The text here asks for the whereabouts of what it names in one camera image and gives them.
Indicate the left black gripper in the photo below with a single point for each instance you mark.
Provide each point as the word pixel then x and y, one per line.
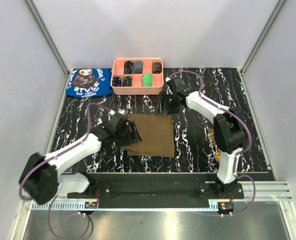
pixel 133 136

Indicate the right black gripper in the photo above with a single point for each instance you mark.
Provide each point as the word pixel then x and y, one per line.
pixel 171 111

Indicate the brown cloth napkin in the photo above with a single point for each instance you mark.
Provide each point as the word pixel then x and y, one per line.
pixel 156 132

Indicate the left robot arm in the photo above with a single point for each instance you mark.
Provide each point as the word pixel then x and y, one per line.
pixel 44 176

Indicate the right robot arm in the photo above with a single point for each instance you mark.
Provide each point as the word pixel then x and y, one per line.
pixel 230 132

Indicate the green rolled sock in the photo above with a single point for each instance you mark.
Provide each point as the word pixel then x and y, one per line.
pixel 147 80

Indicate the dark patterned rolled sock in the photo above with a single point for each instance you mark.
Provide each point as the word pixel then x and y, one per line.
pixel 156 68

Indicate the pink compartment tray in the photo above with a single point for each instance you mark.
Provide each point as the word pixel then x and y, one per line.
pixel 137 87

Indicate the grey rolled sock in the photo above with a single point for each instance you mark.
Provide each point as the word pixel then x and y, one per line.
pixel 138 67

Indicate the black blue rolled sock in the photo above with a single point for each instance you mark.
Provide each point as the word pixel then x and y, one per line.
pixel 116 81

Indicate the black marble pattern mat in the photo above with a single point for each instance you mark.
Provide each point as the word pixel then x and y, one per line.
pixel 194 150

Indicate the black yellow rolled sock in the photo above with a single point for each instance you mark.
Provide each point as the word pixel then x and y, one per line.
pixel 128 67

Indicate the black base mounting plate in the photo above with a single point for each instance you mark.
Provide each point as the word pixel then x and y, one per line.
pixel 158 190

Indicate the blue printed t-shirt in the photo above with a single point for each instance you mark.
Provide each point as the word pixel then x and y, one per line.
pixel 87 83

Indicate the gold spoon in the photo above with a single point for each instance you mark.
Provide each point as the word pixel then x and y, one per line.
pixel 217 156

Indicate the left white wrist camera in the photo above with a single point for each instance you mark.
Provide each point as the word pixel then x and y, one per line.
pixel 122 113

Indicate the left aluminium frame post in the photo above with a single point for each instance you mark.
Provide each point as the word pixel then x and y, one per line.
pixel 46 34

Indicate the aluminium frame post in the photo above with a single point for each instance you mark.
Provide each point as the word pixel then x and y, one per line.
pixel 265 31
pixel 46 34

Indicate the right aluminium frame post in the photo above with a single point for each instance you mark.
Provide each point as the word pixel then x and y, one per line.
pixel 265 31

